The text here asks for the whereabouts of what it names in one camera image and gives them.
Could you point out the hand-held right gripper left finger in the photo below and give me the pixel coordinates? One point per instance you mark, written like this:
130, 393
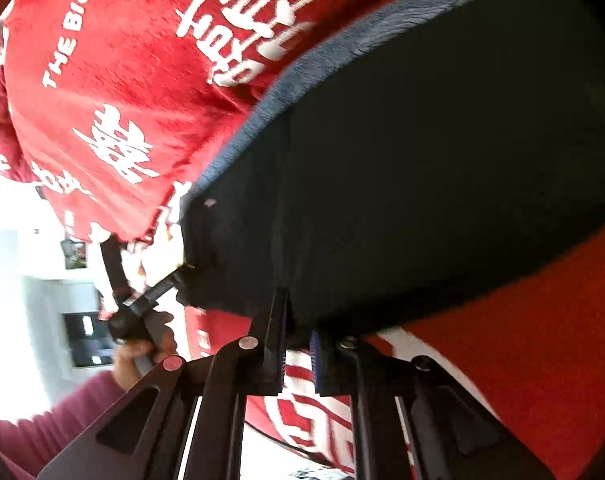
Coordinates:
278, 355

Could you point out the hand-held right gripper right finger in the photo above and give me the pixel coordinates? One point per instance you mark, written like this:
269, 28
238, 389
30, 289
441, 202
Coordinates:
318, 365

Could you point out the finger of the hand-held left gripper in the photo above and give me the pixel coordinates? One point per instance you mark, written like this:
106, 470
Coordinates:
113, 265
160, 290

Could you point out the black pants with grey waistband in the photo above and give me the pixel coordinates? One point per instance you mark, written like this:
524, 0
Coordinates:
407, 185

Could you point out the person's left forearm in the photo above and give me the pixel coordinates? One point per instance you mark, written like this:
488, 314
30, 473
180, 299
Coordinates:
57, 415

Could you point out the person's left hand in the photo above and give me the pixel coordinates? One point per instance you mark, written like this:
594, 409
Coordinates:
168, 340

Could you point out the small framed picture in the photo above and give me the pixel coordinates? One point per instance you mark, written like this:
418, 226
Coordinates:
75, 255

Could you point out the black screen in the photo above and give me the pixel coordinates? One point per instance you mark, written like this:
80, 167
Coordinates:
85, 340

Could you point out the red printed blanket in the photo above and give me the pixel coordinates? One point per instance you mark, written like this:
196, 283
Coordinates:
132, 60

